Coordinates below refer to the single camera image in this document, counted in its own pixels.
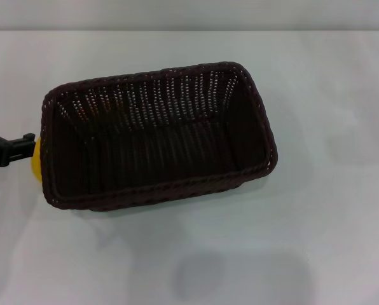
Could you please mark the dark brown woven basket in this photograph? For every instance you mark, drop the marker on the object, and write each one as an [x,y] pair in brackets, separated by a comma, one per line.
[157,149]

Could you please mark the yellow banana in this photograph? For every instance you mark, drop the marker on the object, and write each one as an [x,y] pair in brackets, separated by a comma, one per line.
[36,165]

